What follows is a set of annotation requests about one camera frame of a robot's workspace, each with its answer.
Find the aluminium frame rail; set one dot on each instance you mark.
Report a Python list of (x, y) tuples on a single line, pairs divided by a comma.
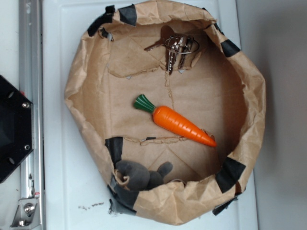
[(30, 214)]

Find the orange toy carrot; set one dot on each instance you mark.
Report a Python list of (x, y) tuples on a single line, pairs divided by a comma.
[(174, 122)]

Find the grey plush toy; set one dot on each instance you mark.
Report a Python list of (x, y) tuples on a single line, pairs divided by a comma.
[(136, 177)]

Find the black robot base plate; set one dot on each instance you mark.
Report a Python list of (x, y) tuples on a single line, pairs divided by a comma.
[(15, 128)]

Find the white tray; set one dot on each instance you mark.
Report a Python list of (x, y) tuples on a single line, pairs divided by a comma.
[(76, 196)]

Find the silver key bunch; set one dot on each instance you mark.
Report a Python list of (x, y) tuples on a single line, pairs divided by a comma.
[(176, 45)]

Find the brown paper bag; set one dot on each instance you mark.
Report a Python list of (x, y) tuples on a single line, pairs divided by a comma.
[(219, 90)]

